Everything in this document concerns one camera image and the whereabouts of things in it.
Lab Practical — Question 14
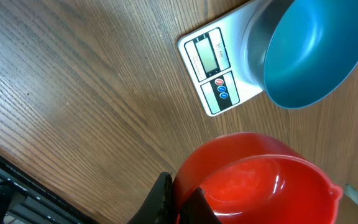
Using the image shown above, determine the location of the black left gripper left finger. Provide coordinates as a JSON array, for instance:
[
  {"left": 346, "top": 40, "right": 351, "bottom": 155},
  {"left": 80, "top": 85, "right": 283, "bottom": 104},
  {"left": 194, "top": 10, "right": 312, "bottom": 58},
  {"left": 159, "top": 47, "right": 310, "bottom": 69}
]
[{"left": 128, "top": 172, "right": 177, "bottom": 224}]

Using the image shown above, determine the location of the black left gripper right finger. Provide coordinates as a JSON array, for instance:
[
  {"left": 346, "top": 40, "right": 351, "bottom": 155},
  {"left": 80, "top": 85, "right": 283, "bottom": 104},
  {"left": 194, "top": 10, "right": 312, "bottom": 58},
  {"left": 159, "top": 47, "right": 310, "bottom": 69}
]
[{"left": 178, "top": 187, "right": 222, "bottom": 224}]

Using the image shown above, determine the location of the red scoop blue handle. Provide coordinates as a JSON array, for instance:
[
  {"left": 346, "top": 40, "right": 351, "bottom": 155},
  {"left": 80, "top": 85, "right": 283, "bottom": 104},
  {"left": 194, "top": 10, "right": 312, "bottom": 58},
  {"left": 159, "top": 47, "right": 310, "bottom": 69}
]
[{"left": 173, "top": 133, "right": 343, "bottom": 223}]

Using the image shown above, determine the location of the white digital kitchen scale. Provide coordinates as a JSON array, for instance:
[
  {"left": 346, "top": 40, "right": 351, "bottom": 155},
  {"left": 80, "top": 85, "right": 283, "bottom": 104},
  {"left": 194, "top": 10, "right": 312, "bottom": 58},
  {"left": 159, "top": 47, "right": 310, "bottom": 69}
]
[{"left": 178, "top": 0, "right": 270, "bottom": 116}]

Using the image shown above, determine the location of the teal plastic bowl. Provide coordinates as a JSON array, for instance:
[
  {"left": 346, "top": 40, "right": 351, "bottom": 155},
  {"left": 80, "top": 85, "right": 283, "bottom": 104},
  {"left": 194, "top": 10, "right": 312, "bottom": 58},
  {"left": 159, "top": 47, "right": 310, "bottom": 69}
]
[{"left": 244, "top": 0, "right": 358, "bottom": 110}]

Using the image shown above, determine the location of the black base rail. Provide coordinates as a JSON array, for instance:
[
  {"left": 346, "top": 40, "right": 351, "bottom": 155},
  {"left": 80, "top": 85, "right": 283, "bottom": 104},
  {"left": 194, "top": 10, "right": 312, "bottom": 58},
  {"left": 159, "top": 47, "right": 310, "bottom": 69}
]
[{"left": 0, "top": 156, "right": 95, "bottom": 224}]

